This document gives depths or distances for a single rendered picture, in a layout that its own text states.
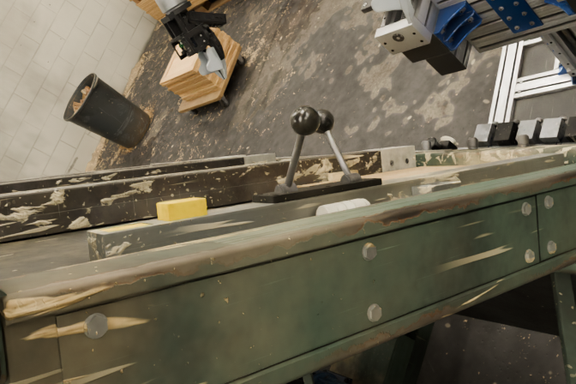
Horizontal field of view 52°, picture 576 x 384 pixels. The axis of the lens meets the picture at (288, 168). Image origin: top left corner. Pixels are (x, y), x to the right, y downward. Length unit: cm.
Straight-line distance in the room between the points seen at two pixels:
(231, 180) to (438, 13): 91
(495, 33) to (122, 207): 123
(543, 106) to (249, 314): 200
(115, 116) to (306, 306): 520
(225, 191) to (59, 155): 547
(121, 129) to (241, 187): 454
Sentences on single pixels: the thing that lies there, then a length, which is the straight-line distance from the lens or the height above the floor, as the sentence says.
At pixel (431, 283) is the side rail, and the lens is 57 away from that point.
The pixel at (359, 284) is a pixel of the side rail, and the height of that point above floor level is 157.
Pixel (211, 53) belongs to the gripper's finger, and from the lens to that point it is 154.
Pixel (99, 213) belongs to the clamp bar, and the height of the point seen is 157.
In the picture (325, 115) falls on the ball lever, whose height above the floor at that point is 144.
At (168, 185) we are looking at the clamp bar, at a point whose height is 148.
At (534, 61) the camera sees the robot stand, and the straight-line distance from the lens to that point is 251.
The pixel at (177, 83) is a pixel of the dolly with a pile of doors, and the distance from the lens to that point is 475.
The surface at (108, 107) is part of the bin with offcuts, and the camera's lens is 559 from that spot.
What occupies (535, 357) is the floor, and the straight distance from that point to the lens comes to 221.
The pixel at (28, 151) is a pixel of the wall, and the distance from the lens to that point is 647.
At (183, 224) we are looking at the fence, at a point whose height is 161.
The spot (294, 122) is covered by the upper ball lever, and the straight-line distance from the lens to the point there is 73.
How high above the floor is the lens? 192
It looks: 33 degrees down
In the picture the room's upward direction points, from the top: 56 degrees counter-clockwise
